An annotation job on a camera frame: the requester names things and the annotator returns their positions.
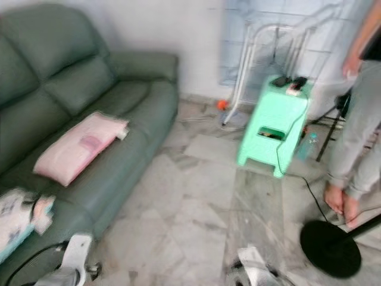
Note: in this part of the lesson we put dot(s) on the white patterned pillow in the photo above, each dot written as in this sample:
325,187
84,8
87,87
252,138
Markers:
21,220

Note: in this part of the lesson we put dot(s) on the pink pillow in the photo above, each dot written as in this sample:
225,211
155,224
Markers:
77,149

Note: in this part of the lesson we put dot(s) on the green leather sofa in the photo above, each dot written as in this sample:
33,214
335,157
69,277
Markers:
83,77

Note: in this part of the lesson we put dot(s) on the small orange ball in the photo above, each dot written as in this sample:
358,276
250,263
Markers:
222,105

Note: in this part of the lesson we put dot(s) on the black round fan base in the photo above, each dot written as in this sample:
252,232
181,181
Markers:
330,247

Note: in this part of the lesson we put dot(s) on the green plastic stool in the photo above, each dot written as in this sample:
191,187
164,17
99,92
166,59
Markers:
274,113

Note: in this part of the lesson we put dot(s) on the clear plastic bottle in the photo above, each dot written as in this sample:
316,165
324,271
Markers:
308,146

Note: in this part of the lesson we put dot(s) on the white folding drying rack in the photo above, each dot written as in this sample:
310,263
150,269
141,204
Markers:
247,65

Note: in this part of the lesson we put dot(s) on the black charger block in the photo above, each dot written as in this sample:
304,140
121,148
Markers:
300,83
281,81

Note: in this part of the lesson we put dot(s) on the white power strip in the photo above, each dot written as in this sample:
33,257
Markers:
294,90

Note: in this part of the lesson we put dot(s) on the black tripod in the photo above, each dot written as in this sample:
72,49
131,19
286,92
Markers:
336,116

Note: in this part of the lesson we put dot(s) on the person in grey trousers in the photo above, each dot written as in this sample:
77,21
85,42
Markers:
357,119

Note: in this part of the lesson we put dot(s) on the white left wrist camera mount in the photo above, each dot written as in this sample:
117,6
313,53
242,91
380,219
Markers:
77,253

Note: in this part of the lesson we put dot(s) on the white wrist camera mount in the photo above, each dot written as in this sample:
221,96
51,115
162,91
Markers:
77,253
255,265

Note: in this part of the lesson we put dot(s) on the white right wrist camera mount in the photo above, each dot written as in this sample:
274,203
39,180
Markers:
255,265

